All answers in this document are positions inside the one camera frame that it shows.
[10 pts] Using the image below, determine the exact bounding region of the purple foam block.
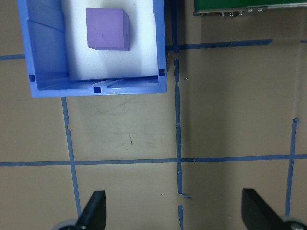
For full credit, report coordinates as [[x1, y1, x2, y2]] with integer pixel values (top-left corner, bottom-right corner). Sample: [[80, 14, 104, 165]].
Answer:
[[85, 7, 131, 51]]

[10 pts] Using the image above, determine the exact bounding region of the white foam pad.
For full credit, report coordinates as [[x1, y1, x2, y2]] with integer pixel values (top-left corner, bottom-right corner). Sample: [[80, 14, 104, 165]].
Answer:
[[59, 0, 159, 80]]

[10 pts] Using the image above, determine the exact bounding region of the blue plastic storage bin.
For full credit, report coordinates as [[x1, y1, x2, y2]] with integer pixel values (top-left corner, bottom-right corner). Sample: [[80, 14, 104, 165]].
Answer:
[[16, 0, 167, 99]]

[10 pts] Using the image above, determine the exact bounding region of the green conveyor belt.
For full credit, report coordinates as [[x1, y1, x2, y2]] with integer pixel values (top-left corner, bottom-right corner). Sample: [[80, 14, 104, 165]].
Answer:
[[193, 0, 307, 17]]

